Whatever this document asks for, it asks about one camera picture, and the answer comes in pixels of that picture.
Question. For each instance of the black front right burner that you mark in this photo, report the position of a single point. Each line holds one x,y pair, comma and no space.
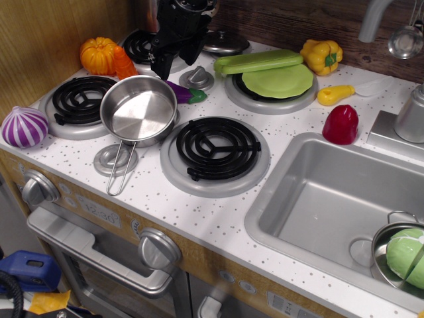
217,148

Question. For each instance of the silver countertop knob rear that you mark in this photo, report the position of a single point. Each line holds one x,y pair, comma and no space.
199,78

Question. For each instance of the orange toy pumpkin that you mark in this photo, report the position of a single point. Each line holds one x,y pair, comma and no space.
97,56

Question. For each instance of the yellow toy bell pepper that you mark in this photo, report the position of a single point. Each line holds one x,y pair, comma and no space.
322,57

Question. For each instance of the red toy pepper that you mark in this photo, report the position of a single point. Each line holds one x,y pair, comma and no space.
341,126

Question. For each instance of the blue plastic device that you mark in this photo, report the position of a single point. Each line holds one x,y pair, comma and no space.
34,272

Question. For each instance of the purple striped toy onion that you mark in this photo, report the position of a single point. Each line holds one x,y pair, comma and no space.
24,127

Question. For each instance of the green plastic plate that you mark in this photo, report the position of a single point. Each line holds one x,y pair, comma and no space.
279,83

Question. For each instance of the silver oven knob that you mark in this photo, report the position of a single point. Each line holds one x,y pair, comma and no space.
38,188
157,251

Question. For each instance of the silver countertop knob front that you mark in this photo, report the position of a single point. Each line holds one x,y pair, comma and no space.
109,160

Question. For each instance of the silver pot in sink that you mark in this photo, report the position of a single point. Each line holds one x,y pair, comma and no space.
396,221

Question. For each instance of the silver left oven knob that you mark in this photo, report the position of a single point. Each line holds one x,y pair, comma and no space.
38,188

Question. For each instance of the silver metal canister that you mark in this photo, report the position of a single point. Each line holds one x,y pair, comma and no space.
409,122

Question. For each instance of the silver metal frying pan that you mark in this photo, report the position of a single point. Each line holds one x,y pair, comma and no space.
140,111

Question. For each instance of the silver right oven knob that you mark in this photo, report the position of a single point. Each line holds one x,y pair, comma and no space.
157,251

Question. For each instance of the grey toy sink basin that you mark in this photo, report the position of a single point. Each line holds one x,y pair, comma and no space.
323,204

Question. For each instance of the silver toy faucet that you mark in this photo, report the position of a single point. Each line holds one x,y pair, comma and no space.
372,19

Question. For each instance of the black back left burner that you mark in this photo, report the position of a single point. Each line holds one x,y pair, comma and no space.
137,46

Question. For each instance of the yellow cloth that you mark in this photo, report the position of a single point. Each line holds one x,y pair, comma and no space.
45,302

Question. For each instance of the yellow toy squash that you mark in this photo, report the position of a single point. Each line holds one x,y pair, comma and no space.
329,96

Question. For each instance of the hanging metal ladle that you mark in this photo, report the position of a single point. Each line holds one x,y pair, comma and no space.
407,41

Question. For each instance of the silver pot lid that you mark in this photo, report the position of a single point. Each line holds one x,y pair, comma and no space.
225,43

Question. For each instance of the purple toy eggplant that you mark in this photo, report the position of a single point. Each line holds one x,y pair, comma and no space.
187,95

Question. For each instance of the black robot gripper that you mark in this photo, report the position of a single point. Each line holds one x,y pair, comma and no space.
183,30

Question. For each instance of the silver countertop knob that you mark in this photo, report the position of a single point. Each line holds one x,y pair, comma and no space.
109,160
199,78

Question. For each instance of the orange toy carrot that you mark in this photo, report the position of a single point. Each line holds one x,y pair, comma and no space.
124,66

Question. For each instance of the green toy cabbage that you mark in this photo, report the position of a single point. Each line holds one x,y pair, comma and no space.
404,255

